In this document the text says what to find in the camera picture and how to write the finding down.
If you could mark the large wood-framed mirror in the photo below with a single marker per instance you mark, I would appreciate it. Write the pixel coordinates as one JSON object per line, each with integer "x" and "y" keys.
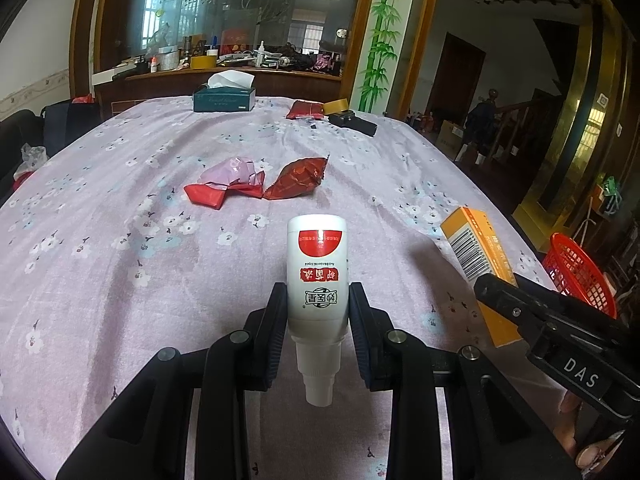
{"x": 240, "y": 0}

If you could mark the black flat device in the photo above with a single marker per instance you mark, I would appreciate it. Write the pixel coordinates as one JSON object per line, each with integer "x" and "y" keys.
{"x": 352, "y": 122}

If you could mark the red flat packet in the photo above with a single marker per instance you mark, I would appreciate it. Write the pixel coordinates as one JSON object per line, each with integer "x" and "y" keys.
{"x": 305, "y": 109}

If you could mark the white box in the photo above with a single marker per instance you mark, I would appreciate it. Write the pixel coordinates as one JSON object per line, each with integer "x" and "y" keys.
{"x": 169, "y": 59}

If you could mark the bamboo painted pillar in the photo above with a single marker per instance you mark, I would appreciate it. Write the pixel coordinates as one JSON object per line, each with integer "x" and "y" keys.
{"x": 385, "y": 40}

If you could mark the white bottle with red label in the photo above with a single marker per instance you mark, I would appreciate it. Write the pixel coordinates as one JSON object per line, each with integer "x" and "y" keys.
{"x": 317, "y": 270}

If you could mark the dark red foil bag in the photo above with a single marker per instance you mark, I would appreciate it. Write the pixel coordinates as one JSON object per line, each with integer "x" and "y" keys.
{"x": 297, "y": 177}

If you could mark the cardboard box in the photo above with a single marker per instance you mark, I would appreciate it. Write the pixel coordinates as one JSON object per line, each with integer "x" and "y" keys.
{"x": 452, "y": 140}

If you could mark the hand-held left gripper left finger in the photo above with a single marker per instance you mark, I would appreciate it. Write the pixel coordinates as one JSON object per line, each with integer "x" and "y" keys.
{"x": 277, "y": 335}

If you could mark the wooden stair railing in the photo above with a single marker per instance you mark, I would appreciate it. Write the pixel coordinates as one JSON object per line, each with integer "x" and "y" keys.
{"x": 525, "y": 120}

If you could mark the orange and white carton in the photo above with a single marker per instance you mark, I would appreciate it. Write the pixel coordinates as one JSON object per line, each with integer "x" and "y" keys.
{"x": 470, "y": 240}

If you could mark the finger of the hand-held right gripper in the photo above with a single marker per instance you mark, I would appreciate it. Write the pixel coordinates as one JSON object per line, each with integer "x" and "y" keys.
{"x": 510, "y": 305}

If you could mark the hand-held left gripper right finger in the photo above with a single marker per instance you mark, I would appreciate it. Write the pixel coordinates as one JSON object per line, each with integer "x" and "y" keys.
{"x": 360, "y": 335}

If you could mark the white spray bottle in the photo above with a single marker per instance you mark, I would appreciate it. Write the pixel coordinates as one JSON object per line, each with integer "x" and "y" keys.
{"x": 260, "y": 55}

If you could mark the person's right hand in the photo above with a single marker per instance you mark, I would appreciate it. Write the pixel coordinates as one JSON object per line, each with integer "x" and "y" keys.
{"x": 570, "y": 435}

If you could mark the pink crumpled wrapper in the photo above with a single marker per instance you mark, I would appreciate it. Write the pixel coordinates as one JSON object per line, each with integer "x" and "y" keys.
{"x": 232, "y": 170}

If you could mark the black bag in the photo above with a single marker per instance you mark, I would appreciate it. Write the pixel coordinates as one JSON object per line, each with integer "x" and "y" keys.
{"x": 70, "y": 127}

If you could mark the red crumpled wrapper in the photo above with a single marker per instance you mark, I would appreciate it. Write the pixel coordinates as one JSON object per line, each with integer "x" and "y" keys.
{"x": 210, "y": 194}

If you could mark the white tissue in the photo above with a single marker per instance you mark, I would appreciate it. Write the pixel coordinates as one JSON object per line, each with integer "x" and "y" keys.
{"x": 230, "y": 80}

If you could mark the wooden sideboard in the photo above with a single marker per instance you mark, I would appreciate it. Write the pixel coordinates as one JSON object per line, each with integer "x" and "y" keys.
{"x": 165, "y": 87}

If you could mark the small yellow tape roll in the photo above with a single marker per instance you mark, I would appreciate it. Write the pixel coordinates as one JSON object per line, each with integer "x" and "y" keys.
{"x": 336, "y": 107}

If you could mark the floral lilac tablecloth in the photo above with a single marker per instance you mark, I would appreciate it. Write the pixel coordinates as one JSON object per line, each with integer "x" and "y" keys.
{"x": 100, "y": 260}

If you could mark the teal tissue box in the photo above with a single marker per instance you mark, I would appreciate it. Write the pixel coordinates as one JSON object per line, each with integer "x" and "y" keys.
{"x": 225, "y": 101}

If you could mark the red plastic basket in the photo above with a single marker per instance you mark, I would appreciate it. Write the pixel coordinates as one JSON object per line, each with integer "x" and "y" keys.
{"x": 575, "y": 270}

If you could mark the dark wooden door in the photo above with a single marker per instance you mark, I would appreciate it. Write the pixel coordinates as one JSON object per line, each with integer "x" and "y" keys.
{"x": 455, "y": 80}

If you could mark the green toy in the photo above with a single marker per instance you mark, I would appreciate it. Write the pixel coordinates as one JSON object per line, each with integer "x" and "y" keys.
{"x": 607, "y": 195}

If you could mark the red bin with clear bag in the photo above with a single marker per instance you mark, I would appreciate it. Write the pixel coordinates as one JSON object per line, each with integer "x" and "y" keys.
{"x": 32, "y": 160}

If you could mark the red plastic bag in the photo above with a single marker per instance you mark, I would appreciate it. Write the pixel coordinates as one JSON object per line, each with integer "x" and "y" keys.
{"x": 82, "y": 100}

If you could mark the golden door frame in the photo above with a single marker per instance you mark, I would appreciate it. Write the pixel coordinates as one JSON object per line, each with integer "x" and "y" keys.
{"x": 580, "y": 135}

